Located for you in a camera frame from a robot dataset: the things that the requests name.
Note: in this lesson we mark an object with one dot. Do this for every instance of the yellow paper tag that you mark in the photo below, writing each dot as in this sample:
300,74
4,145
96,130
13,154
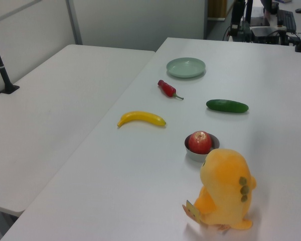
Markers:
191,212

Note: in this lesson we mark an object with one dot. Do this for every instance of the red apple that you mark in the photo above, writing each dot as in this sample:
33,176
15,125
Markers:
200,141

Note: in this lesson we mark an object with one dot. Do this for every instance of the black keyboard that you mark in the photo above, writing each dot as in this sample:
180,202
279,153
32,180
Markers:
287,20

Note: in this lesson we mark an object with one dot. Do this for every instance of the yellow banana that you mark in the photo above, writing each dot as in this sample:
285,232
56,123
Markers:
143,116

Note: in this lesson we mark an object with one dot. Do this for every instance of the small metal bowl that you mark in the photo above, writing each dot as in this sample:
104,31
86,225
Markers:
193,157

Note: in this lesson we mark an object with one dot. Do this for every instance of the orange plush toy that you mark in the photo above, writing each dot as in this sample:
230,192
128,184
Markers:
223,180

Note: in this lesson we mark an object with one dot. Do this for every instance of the green cucumber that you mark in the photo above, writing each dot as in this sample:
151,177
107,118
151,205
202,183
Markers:
227,106

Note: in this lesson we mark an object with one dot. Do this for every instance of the black electronics box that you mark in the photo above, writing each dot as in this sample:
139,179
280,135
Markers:
264,33

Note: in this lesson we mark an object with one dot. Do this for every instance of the pale green plastic plate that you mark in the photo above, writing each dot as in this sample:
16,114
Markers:
185,68

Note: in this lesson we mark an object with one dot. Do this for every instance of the dark camera rig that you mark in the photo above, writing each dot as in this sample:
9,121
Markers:
237,15

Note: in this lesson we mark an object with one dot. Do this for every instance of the red chili pepper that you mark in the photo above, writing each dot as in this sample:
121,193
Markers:
166,89

